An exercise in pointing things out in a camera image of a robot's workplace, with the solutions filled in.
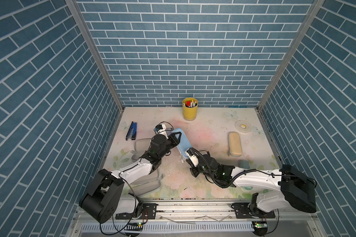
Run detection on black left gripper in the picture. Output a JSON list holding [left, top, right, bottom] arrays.
[[157, 131, 181, 160]]

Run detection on beige zippered umbrella case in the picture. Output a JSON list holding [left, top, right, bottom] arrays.
[[228, 132, 243, 157]]

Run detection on grey case front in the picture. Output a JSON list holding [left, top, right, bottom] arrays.
[[131, 170, 164, 196]]

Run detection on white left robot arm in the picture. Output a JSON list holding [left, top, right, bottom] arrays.
[[79, 132, 182, 224]]

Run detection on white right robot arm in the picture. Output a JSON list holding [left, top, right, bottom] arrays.
[[186, 148, 317, 215]]

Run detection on grey open umbrella case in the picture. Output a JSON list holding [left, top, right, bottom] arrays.
[[131, 138, 151, 162]]

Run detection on yellow pen cup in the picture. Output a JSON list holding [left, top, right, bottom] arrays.
[[182, 98, 198, 121]]

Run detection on markers in cup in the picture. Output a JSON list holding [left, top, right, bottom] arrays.
[[183, 100, 198, 108]]

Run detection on blue black stapler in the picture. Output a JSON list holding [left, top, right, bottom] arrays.
[[126, 121, 137, 141]]

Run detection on clear tape roll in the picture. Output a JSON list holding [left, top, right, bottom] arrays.
[[235, 120, 252, 133]]

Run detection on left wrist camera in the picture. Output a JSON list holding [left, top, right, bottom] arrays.
[[154, 123, 168, 138]]

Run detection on aluminium front rail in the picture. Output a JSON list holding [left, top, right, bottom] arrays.
[[67, 198, 326, 237]]

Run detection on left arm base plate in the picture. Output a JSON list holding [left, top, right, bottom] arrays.
[[115, 203, 158, 220]]

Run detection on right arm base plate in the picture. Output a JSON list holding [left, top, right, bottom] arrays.
[[230, 202, 276, 219]]

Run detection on aluminium corner post left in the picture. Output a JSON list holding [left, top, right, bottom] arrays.
[[65, 0, 124, 113]]

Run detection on aluminium corner post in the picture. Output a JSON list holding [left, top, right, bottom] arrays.
[[256, 0, 325, 112], [65, 0, 124, 113]]

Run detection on aluminium corner post right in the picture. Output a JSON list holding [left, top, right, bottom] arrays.
[[256, 0, 325, 112]]

